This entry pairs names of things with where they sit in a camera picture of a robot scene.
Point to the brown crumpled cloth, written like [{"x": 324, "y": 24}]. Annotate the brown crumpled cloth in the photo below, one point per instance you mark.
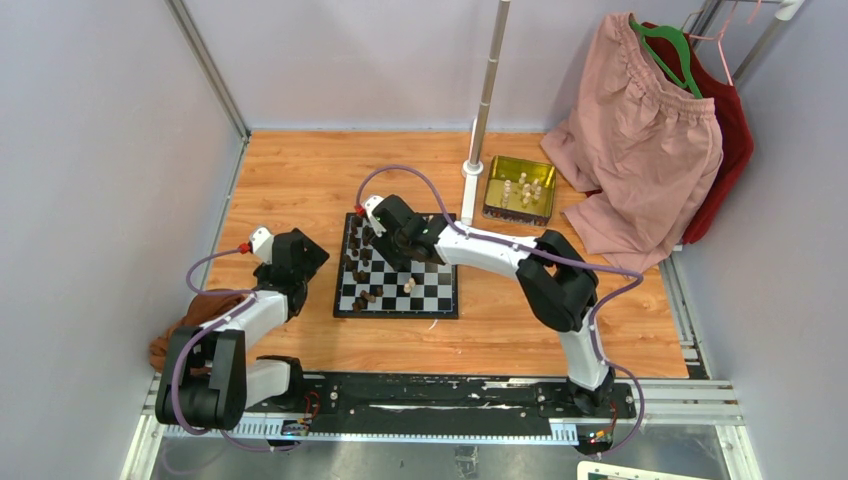
[{"x": 202, "y": 308}]

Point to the yellow metal tin tray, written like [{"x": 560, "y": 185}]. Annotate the yellow metal tin tray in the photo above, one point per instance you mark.
[{"x": 520, "y": 191}]

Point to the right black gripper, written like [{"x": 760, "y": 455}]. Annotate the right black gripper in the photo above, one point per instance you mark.
[{"x": 396, "y": 262}]

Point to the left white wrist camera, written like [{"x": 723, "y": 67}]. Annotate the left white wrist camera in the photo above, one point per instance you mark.
[{"x": 259, "y": 244}]

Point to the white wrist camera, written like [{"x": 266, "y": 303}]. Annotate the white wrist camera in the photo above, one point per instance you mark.
[
  {"x": 259, "y": 244},
  {"x": 367, "y": 210}
]

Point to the pink hanging garment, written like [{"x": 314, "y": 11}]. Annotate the pink hanging garment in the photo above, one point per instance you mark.
[{"x": 644, "y": 151}]

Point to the black white chess board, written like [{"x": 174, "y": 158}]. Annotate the black white chess board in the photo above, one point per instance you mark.
[{"x": 367, "y": 287}]

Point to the silver rack pole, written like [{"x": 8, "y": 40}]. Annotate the silver rack pole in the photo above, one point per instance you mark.
[{"x": 493, "y": 58}]

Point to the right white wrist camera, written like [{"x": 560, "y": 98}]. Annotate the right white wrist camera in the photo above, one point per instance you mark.
[{"x": 367, "y": 210}]

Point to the pink wire hanger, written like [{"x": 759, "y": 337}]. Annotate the pink wire hanger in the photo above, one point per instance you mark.
[{"x": 700, "y": 30}]

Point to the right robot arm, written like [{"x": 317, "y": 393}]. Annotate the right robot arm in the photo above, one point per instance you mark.
[{"x": 560, "y": 291}]

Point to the light chess piece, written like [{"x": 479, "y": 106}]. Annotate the light chess piece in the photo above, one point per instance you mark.
[{"x": 409, "y": 285}]

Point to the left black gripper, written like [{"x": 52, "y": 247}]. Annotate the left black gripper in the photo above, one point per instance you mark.
[{"x": 313, "y": 259}]

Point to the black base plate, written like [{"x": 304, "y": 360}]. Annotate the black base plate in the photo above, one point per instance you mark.
[{"x": 438, "y": 406}]

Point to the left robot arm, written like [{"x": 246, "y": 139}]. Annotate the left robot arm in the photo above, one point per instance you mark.
[{"x": 207, "y": 382}]

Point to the red hanging garment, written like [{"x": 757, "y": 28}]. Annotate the red hanging garment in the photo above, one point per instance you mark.
[{"x": 737, "y": 147}]

